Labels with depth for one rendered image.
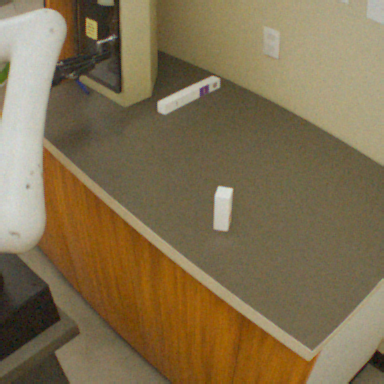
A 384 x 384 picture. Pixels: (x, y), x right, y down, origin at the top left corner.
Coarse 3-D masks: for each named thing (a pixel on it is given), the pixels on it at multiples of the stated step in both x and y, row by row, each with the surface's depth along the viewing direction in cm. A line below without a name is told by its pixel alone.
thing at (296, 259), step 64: (192, 64) 200; (64, 128) 164; (128, 128) 163; (192, 128) 162; (256, 128) 162; (320, 128) 164; (128, 192) 138; (192, 192) 138; (256, 192) 138; (320, 192) 138; (192, 256) 121; (256, 256) 120; (320, 256) 119; (256, 320) 108; (320, 320) 104
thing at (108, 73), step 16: (80, 0) 163; (96, 0) 155; (112, 0) 148; (80, 16) 168; (96, 16) 160; (112, 16) 152; (80, 32) 173; (112, 32) 156; (80, 48) 178; (96, 48) 169; (112, 48) 160; (96, 64) 173; (112, 64) 165; (96, 80) 178; (112, 80) 169
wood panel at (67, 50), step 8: (48, 0) 165; (56, 0) 167; (64, 0) 170; (48, 8) 168; (56, 8) 169; (64, 8) 172; (64, 16) 174; (72, 16) 177; (72, 24) 179; (72, 32) 181; (72, 40) 184; (64, 48) 183; (72, 48) 186; (64, 56) 185; (64, 80) 192
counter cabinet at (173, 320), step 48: (48, 192) 189; (48, 240) 219; (96, 240) 168; (144, 240) 139; (96, 288) 193; (144, 288) 155; (192, 288) 131; (144, 336) 178; (192, 336) 145; (240, 336) 124; (336, 336) 105
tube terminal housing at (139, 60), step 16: (128, 0) 148; (144, 0) 153; (128, 16) 152; (144, 16) 157; (128, 32) 156; (144, 32) 161; (128, 48) 160; (144, 48) 165; (128, 64) 164; (144, 64) 169; (80, 80) 190; (128, 80) 168; (144, 80) 172; (112, 96) 176; (128, 96) 171; (144, 96) 176
